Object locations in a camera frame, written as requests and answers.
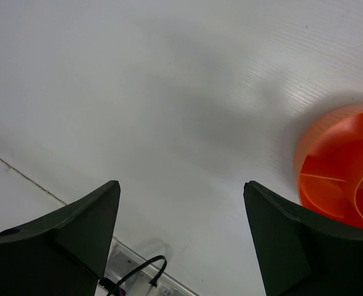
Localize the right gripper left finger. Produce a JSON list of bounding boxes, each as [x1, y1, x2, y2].
[[0, 181, 120, 295]]

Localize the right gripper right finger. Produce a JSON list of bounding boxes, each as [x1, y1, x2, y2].
[[243, 181, 363, 295]]

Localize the orange round sorting container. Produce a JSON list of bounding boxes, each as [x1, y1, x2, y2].
[[293, 103, 363, 229]]

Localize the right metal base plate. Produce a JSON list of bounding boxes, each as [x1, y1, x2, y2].
[[95, 238, 197, 296]]

